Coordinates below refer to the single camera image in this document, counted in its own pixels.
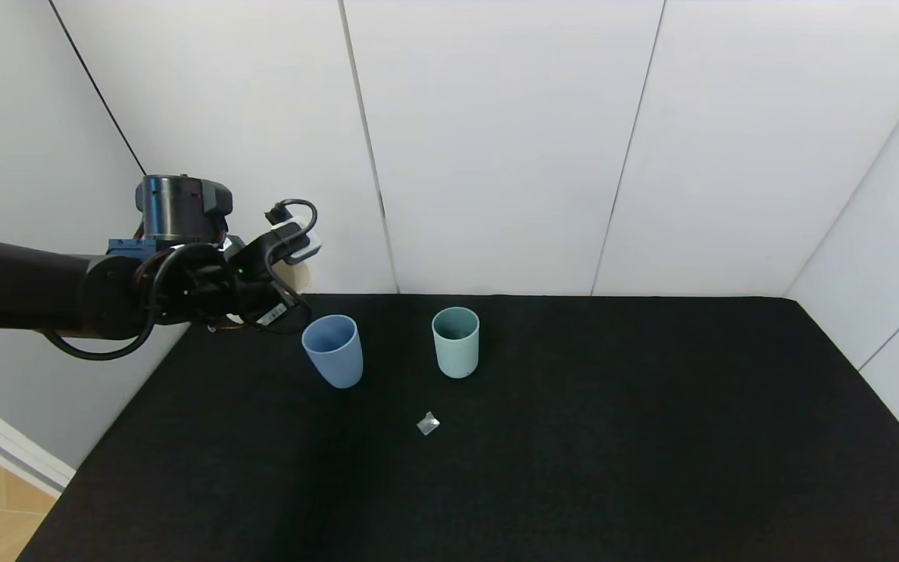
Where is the teal plastic cup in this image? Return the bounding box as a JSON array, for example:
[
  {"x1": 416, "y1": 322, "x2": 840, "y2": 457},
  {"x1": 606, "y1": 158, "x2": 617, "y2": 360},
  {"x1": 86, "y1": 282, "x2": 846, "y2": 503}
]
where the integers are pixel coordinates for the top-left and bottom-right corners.
[{"x1": 432, "y1": 306, "x2": 481, "y2": 380}]

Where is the blue plastic cup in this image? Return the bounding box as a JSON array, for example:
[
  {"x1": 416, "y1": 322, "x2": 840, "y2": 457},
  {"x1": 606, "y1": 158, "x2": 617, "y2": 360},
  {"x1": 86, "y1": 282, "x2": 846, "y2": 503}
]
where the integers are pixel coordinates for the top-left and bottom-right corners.
[{"x1": 301, "y1": 314, "x2": 364, "y2": 389}]

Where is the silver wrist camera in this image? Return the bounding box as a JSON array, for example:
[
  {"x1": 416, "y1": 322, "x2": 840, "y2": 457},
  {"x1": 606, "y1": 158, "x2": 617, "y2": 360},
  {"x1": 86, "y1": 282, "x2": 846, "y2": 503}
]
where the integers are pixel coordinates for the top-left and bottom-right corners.
[{"x1": 266, "y1": 222, "x2": 324, "y2": 264}]

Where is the black camera cable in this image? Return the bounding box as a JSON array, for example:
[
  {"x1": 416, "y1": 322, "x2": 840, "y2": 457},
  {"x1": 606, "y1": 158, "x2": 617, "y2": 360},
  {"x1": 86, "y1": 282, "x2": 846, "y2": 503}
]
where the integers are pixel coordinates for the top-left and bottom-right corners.
[{"x1": 264, "y1": 199, "x2": 320, "y2": 335}]

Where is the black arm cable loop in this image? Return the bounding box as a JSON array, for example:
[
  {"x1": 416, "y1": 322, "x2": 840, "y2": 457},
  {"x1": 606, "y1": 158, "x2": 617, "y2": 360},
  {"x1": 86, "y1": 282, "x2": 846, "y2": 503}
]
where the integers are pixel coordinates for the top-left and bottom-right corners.
[{"x1": 44, "y1": 244, "x2": 220, "y2": 362}]

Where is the white frame strip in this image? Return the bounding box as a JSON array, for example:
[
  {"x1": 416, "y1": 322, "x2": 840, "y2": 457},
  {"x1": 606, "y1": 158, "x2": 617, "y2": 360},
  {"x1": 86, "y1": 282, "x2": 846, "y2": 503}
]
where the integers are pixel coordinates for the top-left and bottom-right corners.
[{"x1": 0, "y1": 390, "x2": 77, "y2": 497}]

